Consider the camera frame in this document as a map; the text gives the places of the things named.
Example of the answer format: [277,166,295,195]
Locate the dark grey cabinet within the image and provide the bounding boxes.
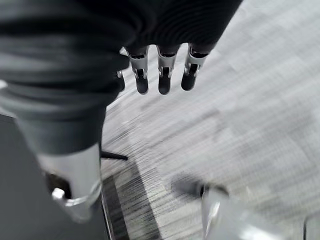
[0,111,111,240]

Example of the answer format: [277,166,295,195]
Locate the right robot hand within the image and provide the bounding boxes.
[0,0,245,224]

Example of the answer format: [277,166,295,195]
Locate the thin black stand leg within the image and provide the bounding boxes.
[99,149,129,161]

